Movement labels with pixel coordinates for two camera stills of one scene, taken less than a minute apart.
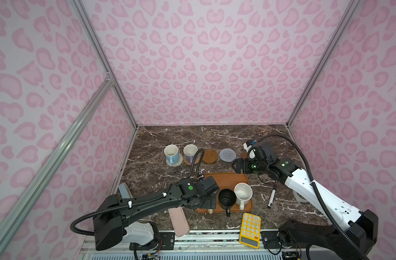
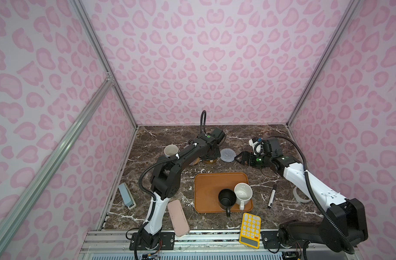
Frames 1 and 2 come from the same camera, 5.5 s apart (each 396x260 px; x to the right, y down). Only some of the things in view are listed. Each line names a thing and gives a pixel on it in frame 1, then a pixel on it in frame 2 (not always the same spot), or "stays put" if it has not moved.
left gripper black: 210,203 -> 217,155
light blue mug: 172,154 stays put
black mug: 226,199 stays put
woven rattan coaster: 197,160 stays put
